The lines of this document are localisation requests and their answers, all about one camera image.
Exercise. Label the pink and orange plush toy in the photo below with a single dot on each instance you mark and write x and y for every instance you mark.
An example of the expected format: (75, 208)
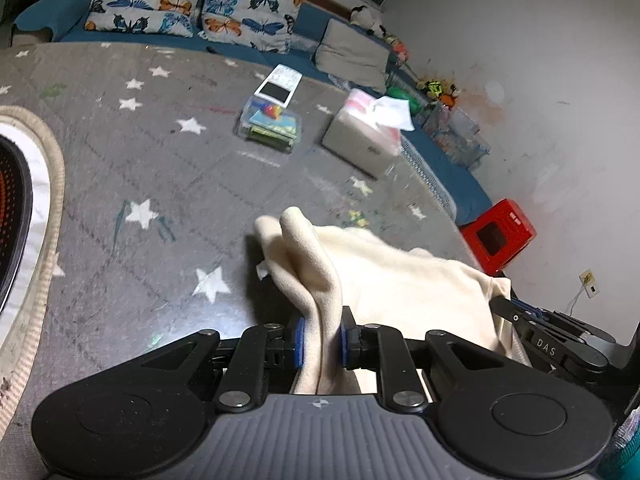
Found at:
(396, 44)

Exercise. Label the white handheld device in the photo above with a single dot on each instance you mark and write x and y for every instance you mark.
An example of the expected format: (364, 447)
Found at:
(277, 86)

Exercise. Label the black and white plush toy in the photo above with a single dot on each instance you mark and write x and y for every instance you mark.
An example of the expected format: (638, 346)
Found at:
(367, 20)

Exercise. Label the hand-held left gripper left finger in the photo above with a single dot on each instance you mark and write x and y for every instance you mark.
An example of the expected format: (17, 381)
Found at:
(299, 344)

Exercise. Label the green plastic toy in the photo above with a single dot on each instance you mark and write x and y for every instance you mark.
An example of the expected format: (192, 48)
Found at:
(402, 96)

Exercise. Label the clear box of colourful cards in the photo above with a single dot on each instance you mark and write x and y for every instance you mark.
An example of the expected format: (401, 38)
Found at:
(270, 125)

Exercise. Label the clear plastic storage bin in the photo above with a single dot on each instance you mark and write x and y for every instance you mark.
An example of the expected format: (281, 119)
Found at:
(457, 132)

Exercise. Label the cream garment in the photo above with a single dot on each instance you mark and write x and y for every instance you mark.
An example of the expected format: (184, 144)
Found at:
(400, 285)

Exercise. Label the black round induction cooktop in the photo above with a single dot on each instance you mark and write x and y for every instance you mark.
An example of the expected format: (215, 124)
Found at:
(12, 220)

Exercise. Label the wide butterfly-print pillow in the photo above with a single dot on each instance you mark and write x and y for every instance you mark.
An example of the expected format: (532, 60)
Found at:
(145, 5)

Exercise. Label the blue sofa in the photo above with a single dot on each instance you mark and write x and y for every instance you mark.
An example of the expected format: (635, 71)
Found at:
(55, 10)

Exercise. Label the teal cloth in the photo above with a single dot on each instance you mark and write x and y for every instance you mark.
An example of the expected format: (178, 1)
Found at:
(625, 450)

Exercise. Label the yellow and black toy pile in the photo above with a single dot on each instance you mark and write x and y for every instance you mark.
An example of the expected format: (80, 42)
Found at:
(437, 91)

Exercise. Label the grey star-print tablecloth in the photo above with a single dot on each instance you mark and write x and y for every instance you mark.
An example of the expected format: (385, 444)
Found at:
(150, 160)

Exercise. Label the square butterfly-print pillow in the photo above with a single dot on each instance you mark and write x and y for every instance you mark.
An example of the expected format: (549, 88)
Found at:
(250, 15)

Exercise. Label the red plastic stool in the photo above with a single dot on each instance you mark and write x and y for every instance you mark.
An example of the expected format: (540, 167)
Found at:
(500, 235)

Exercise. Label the white and pink tissue pack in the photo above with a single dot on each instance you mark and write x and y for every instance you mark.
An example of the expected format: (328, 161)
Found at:
(360, 135)

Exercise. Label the grey pillow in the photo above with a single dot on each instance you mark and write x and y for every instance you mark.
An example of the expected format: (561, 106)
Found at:
(350, 52)

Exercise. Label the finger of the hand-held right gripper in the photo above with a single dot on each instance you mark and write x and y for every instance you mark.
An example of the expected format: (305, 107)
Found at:
(517, 315)

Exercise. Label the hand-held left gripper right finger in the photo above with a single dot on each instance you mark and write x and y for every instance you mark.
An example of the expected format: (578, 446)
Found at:
(344, 345)

